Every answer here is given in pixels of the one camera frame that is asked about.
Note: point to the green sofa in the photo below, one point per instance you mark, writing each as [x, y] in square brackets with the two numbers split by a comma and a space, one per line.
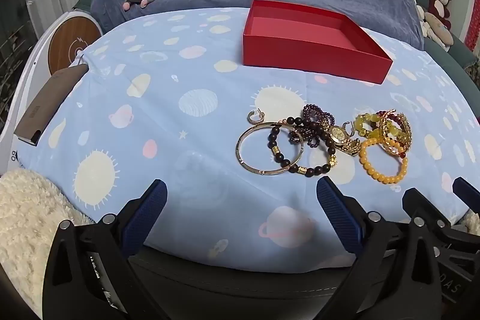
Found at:
[455, 54]

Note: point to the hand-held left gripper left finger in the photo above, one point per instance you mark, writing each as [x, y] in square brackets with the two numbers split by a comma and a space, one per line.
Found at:
[150, 207]

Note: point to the white device with wooden disc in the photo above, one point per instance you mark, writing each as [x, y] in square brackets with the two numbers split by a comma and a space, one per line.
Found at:
[63, 42]

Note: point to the beige plush toy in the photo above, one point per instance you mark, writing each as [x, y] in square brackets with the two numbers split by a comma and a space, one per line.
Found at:
[437, 27]

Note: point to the red monkey plush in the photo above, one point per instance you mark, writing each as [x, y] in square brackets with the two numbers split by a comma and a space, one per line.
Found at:
[437, 1]

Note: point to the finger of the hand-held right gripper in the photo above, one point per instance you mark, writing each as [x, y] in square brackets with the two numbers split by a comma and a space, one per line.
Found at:
[467, 192]
[423, 203]

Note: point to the light blue planet print cloth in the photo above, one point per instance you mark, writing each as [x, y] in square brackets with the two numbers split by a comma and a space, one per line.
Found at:
[157, 87]

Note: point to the gold wristwatch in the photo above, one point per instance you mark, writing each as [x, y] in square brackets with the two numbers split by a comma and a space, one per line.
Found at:
[338, 134]

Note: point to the red cardboard box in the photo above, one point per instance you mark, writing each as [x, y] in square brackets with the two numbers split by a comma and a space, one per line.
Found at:
[300, 54]

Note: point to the cream fluffy blanket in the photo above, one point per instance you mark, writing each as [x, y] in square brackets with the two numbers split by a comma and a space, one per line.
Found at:
[26, 222]
[470, 220]

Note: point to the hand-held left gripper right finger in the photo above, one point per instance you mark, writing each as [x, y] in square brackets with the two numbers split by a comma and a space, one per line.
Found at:
[337, 211]

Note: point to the plain gold bangle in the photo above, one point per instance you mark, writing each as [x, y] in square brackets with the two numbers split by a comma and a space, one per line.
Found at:
[240, 152]

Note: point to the gold studded bangle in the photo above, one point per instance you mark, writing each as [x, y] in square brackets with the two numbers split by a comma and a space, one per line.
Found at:
[386, 127]

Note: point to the gold hoop earring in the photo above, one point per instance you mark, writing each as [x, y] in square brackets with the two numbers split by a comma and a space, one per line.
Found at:
[250, 118]

